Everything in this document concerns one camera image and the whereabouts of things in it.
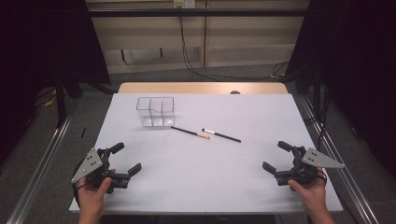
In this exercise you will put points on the white table mat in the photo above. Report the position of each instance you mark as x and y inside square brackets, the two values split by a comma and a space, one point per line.
[202, 177]

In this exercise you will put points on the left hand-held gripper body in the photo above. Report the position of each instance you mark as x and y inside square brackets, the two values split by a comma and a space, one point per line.
[93, 174]

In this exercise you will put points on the person's right hand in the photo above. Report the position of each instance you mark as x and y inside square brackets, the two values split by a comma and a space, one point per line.
[311, 196]

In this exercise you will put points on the dark round table grommet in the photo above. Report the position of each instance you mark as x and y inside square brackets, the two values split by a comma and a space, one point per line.
[235, 92]

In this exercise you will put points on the person's left hand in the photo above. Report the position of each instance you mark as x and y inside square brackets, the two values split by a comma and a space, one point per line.
[91, 199]

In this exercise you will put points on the clear plastic organizer box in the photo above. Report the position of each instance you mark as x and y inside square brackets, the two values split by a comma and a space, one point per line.
[155, 112]

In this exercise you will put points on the black brush with orange tip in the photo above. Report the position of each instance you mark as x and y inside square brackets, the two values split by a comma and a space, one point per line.
[186, 131]

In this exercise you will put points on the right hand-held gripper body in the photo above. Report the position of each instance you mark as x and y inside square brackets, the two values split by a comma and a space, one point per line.
[299, 174]

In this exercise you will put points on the black stand post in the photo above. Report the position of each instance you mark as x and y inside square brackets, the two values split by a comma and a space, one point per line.
[60, 99]
[317, 102]

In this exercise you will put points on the black brush with white band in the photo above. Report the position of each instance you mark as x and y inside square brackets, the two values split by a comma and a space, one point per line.
[224, 136]

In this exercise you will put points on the aluminium floor rail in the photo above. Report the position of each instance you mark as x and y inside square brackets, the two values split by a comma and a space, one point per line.
[40, 168]
[348, 180]

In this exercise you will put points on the small black floor item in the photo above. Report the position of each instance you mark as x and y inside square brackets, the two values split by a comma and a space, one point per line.
[83, 132]

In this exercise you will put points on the wooden table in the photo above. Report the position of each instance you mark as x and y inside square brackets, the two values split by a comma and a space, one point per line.
[186, 87]

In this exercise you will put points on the black horizontal metal bar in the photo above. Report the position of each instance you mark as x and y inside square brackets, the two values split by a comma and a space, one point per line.
[199, 12]

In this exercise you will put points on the white wall socket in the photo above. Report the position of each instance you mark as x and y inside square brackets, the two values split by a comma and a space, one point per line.
[184, 3]

